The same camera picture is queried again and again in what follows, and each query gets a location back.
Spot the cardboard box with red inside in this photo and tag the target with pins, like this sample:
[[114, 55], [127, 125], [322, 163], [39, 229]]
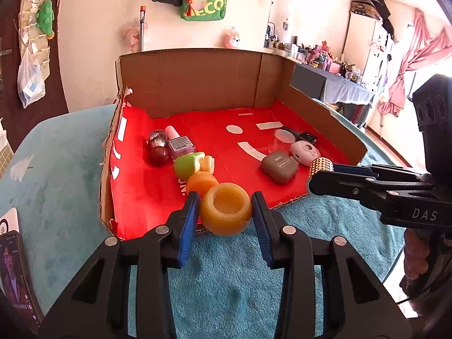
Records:
[[212, 137]]

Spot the white wardrobe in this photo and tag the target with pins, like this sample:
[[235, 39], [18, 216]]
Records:
[[360, 42]]

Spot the red tassel charm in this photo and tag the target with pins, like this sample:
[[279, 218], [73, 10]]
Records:
[[189, 7]]

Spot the dark brown door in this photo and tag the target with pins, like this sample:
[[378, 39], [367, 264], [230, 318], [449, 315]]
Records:
[[7, 7]]

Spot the brown eyeshadow case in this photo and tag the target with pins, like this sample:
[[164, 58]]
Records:
[[280, 167]]

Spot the pink curtain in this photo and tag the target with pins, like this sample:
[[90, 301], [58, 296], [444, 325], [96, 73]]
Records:
[[399, 88]]

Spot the smartphone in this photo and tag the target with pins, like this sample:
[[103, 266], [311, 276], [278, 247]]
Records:
[[14, 279]]

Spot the white plastic bag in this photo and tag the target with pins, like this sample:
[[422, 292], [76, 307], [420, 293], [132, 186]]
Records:
[[31, 84]]

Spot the pink plush toy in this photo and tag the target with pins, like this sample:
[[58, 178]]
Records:
[[233, 39], [131, 37]]

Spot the amber hollow round holder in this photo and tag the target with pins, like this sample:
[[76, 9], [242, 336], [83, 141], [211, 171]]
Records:
[[226, 224]]

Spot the brown patterned storage box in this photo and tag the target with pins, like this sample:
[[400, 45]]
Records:
[[363, 6]]

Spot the table with dark cloth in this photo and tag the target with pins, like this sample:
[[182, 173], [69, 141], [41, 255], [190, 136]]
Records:
[[339, 88]]

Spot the clear hanging pocket organizer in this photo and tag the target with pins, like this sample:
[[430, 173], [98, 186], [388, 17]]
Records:
[[31, 31]]

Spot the purple nail polish pink cap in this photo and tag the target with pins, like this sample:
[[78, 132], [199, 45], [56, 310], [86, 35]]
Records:
[[180, 144]]

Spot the teal star blanket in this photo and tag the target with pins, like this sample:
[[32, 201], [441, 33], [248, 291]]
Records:
[[63, 169]]

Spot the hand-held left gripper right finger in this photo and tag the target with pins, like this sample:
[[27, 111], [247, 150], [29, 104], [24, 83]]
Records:
[[263, 226]]

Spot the green plush toy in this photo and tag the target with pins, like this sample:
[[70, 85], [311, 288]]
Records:
[[45, 16]]

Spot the grid patterned panel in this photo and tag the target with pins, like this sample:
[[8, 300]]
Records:
[[5, 148]]

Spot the orange round ball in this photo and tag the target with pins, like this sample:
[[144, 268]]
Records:
[[201, 182]]

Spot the green frog figurine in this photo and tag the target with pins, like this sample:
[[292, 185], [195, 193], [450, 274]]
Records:
[[185, 166]]

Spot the wall mirror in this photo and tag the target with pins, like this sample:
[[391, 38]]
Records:
[[279, 7]]

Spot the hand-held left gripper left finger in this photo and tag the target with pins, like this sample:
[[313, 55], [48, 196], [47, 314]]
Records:
[[187, 226]]

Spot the black nail polish bottle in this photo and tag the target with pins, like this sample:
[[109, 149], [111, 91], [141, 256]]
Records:
[[307, 137]]

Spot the gold studded black bottle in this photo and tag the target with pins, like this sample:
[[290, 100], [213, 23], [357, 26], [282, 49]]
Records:
[[321, 165]]

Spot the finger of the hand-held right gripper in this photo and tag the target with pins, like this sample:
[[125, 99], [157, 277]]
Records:
[[339, 185], [353, 169]]

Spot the dark clothes pile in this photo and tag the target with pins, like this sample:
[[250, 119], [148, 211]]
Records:
[[383, 10]]

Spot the metal pole with orange tip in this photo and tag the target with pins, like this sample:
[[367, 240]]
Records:
[[142, 28]]

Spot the glitter nail polish red cap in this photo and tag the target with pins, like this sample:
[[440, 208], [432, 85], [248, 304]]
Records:
[[159, 155]]

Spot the person's right hand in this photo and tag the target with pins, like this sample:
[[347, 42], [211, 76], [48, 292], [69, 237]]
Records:
[[415, 254]]

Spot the row of cosmetic bottles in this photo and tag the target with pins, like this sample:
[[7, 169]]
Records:
[[317, 54]]

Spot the pink round device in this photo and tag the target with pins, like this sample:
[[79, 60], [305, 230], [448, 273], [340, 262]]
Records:
[[303, 152]]

